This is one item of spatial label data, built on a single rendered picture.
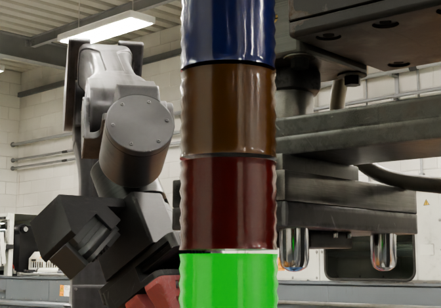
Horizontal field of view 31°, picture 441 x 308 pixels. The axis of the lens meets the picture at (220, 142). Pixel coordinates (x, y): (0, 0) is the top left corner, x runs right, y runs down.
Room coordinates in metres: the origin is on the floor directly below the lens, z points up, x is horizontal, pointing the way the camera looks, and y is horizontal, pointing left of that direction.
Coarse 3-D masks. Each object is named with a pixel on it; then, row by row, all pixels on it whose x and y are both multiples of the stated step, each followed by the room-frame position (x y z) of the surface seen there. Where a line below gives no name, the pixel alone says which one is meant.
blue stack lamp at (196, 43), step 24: (192, 0) 0.30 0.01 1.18; (216, 0) 0.29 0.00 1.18; (240, 0) 0.29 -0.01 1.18; (264, 0) 0.30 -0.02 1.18; (192, 24) 0.30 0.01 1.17; (216, 24) 0.29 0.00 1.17; (240, 24) 0.29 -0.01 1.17; (264, 24) 0.30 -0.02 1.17; (192, 48) 0.30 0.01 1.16; (216, 48) 0.29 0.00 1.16; (240, 48) 0.29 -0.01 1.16; (264, 48) 0.30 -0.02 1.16
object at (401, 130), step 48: (288, 96) 0.58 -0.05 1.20; (432, 96) 0.48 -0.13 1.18; (288, 144) 0.55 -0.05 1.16; (336, 144) 0.52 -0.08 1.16; (384, 144) 0.50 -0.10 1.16; (432, 144) 0.50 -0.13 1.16; (288, 192) 0.51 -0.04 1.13; (336, 192) 0.55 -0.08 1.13; (384, 192) 0.60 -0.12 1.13; (288, 240) 0.53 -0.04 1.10; (336, 240) 0.59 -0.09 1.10; (384, 240) 0.62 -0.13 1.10
